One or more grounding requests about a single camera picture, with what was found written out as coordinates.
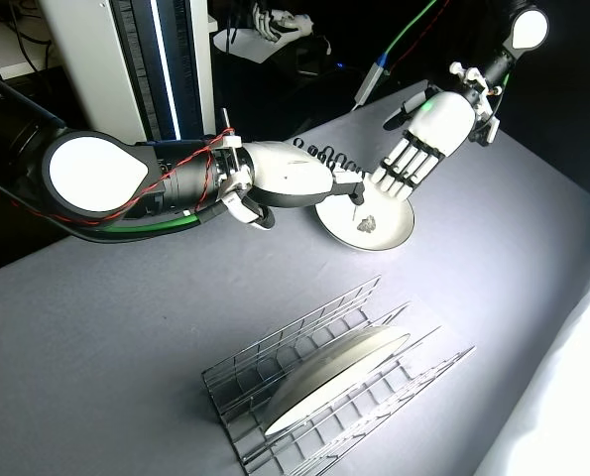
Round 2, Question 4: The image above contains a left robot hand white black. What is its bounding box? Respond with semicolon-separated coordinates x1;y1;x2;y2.
373;81;477;200

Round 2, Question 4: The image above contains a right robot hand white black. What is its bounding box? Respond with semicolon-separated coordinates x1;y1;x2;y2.
242;137;370;209

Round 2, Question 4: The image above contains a white plate with grey print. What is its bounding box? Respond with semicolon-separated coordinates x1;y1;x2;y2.
313;178;416;252

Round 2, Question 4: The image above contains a plain white plate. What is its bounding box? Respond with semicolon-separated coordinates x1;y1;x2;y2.
263;324;413;437

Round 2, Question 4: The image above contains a black box with blue light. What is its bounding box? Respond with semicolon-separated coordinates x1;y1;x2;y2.
292;34;348;78

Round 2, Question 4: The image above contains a white paper sheet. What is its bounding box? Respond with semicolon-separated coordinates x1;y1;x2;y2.
210;24;333;64

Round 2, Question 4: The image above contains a white skeleton hand model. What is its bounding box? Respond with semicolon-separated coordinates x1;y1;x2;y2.
247;0;315;44

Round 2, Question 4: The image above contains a white robot lift column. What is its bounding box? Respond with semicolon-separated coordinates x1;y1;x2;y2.
39;0;217;145

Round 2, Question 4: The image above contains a white desk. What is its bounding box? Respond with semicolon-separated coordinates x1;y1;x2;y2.
0;9;60;83

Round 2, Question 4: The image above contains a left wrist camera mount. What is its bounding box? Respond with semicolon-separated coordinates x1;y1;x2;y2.
447;61;500;146

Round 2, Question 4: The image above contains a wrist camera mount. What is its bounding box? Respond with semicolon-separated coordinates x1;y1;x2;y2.
209;106;279;232
447;61;500;146

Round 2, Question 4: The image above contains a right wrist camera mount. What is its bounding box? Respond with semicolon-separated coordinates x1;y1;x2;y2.
209;106;279;232

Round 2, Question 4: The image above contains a silver cable adapter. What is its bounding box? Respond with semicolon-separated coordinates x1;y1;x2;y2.
352;61;391;111

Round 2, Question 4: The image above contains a thin red wire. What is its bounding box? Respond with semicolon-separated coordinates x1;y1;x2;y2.
388;0;452;73

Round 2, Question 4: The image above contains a green cable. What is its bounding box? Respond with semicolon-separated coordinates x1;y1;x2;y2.
382;0;442;59

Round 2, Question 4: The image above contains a metal wire dish rack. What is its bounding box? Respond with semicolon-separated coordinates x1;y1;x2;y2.
200;275;476;475

